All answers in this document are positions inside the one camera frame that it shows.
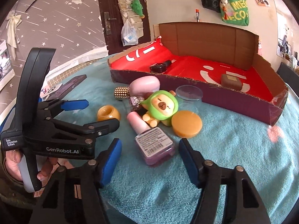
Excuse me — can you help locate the dark wooden door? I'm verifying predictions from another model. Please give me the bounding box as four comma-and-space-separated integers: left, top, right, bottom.
96, 0, 152, 54

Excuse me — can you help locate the green plush toy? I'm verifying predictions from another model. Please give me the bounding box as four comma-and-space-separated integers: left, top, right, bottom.
130, 0, 146, 19

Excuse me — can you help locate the amber round jar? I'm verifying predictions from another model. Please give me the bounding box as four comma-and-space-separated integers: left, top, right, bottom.
97, 105, 121, 122

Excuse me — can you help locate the pink oval case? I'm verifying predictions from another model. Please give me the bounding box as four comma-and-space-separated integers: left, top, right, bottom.
129, 76, 160, 94

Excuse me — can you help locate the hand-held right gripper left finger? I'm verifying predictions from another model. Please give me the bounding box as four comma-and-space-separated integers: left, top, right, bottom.
29, 138, 122, 224

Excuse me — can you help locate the framed wall picture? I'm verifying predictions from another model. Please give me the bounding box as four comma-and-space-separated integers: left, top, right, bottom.
0, 40, 16, 91

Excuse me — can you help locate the gold studded cylinder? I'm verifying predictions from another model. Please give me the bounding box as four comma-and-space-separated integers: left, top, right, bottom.
114, 86, 130, 100

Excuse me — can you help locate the translucent plastic bag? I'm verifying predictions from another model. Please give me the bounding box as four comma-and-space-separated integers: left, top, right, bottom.
121, 20, 138, 47

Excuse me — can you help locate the brown rounded case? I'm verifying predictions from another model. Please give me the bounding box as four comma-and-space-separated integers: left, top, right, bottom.
221, 73, 243, 90

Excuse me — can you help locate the green hooded capybara toy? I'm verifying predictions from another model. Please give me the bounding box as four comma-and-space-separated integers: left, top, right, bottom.
140, 90, 179, 127

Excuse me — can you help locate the glitter nail polish bottle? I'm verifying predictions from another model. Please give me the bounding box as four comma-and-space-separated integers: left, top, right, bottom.
128, 94, 146, 116

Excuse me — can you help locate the dark smartphone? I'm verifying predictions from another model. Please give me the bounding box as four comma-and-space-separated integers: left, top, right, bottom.
48, 74, 87, 101

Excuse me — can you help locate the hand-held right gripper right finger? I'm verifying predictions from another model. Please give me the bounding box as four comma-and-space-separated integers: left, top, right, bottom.
179, 138, 272, 224

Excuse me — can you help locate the teal fleece blanket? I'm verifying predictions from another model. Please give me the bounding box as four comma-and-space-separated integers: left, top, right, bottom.
0, 52, 299, 224

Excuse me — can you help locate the person's left forearm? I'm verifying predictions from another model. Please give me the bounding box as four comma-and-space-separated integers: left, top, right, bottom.
0, 159, 45, 224

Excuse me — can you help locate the clear plastic dish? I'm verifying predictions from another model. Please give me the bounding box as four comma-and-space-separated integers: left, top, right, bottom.
175, 85, 203, 103

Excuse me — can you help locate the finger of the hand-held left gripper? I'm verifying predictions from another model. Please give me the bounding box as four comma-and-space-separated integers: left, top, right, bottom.
38, 99, 89, 120
50, 118, 120, 143

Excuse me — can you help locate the cardboard box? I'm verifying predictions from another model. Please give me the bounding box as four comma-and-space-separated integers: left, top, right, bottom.
108, 22, 289, 127

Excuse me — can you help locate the black small bottle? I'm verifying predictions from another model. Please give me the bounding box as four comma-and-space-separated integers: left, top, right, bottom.
149, 60, 172, 73

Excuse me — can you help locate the white ribbon bow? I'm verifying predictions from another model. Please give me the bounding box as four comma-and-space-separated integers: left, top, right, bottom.
5, 14, 22, 61

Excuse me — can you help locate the metal door handle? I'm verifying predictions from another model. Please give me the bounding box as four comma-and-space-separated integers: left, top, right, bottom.
103, 12, 117, 36

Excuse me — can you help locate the clear hanging pocket organizer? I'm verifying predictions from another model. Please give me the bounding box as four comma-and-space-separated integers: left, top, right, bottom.
112, 0, 145, 39

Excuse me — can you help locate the person's left hand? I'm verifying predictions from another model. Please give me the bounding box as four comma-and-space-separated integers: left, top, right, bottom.
3, 149, 59, 181

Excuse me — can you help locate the wall poster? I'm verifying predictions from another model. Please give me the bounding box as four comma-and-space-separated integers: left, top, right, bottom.
272, 0, 299, 60

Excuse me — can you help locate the red plastic liner bag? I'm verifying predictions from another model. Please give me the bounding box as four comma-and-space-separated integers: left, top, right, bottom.
111, 36, 274, 102

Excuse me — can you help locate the pink nail polish bottle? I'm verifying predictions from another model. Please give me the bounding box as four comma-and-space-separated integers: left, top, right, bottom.
127, 111, 175, 167

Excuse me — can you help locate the green tote bag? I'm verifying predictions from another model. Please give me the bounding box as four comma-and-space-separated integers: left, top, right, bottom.
221, 0, 249, 26

